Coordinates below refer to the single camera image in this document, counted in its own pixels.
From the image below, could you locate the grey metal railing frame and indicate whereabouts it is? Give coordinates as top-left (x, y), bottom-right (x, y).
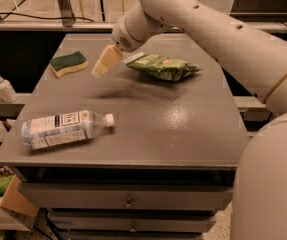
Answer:
top-left (0, 0), bottom-right (287, 35)

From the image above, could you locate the white pump dispenser bottle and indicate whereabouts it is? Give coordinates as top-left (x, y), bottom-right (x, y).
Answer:
top-left (0, 75), bottom-right (18, 103)

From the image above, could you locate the black cable on floor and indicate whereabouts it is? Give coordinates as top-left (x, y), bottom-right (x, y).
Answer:
top-left (0, 11), bottom-right (96, 24)

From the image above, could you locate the green chip bag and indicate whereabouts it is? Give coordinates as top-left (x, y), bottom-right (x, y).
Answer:
top-left (124, 52), bottom-right (200, 82)

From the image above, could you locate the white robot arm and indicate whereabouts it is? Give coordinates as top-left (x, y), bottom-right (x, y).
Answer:
top-left (92, 0), bottom-right (287, 240)

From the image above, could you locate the green and yellow sponge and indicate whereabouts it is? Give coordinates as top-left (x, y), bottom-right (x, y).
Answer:
top-left (49, 51), bottom-right (88, 78)

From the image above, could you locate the blue label plastic bottle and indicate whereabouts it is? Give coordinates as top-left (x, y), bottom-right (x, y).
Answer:
top-left (21, 110), bottom-right (115, 150)

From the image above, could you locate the cardboard box with items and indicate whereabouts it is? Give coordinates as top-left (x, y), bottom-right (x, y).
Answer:
top-left (0, 119), bottom-right (40, 232)

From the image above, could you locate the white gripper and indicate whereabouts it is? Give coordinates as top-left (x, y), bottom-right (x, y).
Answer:
top-left (92, 14), bottom-right (148, 78)

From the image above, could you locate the grey drawer cabinet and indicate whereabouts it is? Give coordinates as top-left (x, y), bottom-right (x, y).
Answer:
top-left (0, 34), bottom-right (248, 240)

